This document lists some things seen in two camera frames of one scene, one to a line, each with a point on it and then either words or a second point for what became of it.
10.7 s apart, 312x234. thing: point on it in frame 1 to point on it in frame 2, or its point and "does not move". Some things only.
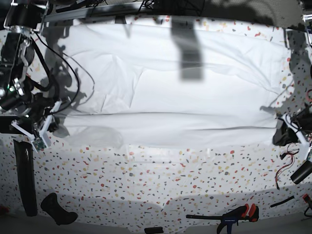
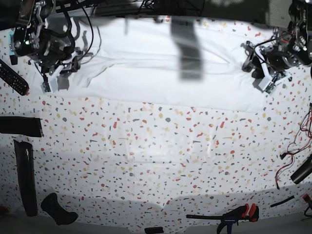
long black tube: (25, 154) does not move
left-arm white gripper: (283, 118) to (268, 85)
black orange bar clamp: (232, 216) does not move
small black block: (153, 230) does not move
